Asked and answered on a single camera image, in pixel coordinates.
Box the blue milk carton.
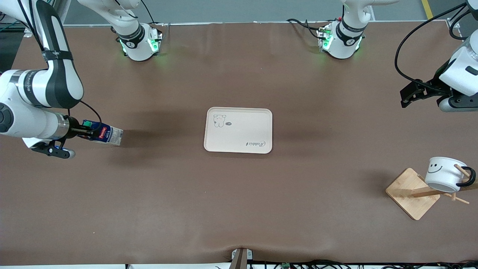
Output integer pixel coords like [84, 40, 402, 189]
[83, 119, 124, 146]

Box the white mug black handle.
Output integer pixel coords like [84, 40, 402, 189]
[424, 157, 477, 194]

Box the wooden cup rack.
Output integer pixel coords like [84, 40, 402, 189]
[385, 164, 478, 221]

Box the cream plastic tray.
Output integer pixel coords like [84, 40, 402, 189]
[204, 107, 273, 154]

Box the metal table clamp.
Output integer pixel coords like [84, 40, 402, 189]
[231, 248, 254, 269]

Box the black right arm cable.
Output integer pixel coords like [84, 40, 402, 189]
[68, 99, 102, 126]

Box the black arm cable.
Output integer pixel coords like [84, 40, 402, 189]
[68, 99, 102, 126]
[394, 2, 470, 91]

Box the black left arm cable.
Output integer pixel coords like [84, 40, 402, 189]
[394, 2, 470, 91]

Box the black base cable bundle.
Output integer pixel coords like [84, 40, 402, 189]
[286, 18, 323, 40]

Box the black thin base cable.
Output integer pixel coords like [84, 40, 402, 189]
[140, 0, 165, 26]

